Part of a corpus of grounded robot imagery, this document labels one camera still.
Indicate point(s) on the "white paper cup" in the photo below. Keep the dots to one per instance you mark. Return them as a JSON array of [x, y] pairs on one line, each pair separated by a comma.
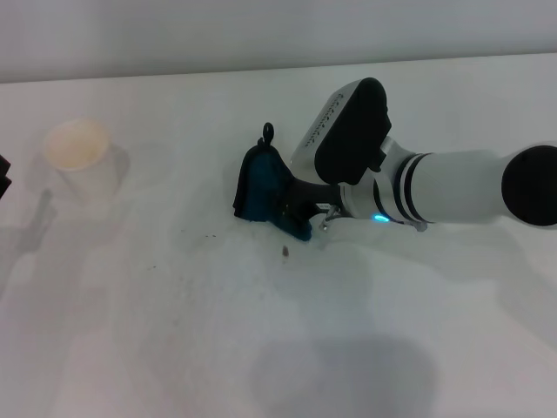
[[82, 161]]

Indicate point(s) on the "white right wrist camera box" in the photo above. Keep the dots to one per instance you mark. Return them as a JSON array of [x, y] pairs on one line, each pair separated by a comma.
[[344, 135]]

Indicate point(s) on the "blue rag with black trim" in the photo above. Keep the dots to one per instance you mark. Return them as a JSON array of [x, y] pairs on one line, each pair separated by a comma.
[[261, 187]]

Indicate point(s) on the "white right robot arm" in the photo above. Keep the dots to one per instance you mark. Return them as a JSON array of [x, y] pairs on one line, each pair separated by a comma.
[[457, 187]]

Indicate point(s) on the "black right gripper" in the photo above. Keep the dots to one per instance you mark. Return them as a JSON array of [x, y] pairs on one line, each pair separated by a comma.
[[315, 193]]

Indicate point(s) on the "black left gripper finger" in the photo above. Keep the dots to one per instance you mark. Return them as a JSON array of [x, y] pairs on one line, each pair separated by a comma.
[[3, 186], [4, 165]]

